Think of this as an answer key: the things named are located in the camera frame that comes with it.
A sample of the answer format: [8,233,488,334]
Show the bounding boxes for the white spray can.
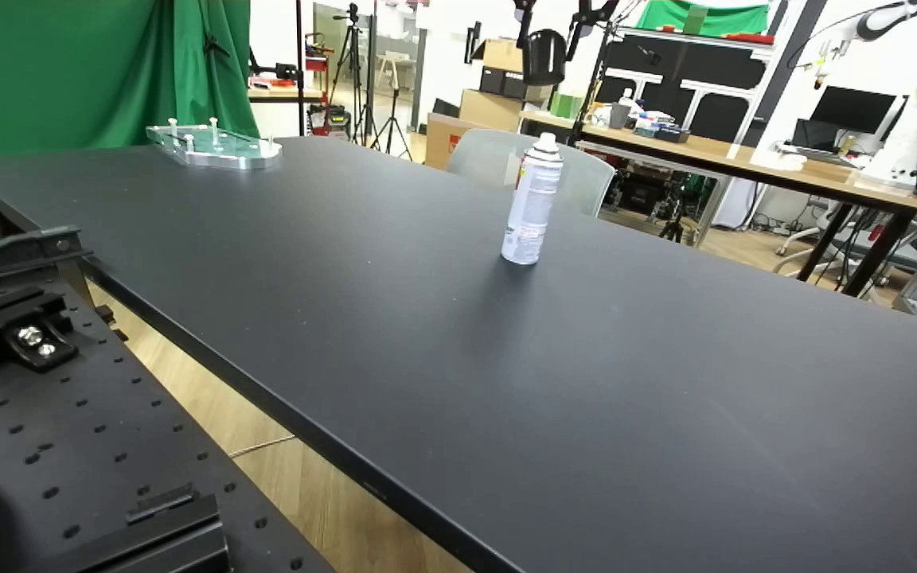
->
[495,132,565,271]

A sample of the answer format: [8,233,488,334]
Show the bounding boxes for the grey chair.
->
[444,129,617,224]

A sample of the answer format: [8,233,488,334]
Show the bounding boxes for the cardboard box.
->
[424,109,483,172]

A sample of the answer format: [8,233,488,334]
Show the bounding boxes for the clear acrylic plate with bolts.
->
[143,115,283,172]

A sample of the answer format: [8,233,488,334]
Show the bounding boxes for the long wooden desk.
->
[520,107,917,301]

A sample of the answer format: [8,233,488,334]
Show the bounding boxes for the black computer monitor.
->
[791,84,900,154]

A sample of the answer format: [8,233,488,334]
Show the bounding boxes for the green curtain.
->
[0,0,262,256]

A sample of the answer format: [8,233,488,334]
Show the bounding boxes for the camera tripod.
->
[362,45,421,166]

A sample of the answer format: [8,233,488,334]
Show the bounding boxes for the green cloth on wall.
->
[636,0,775,43]

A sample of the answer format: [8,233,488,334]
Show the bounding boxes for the black block on base plate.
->
[41,485,231,573]

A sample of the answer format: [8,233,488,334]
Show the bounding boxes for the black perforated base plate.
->
[0,285,335,573]

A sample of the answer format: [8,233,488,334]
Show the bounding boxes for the small black bracket with screws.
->
[0,311,82,373]

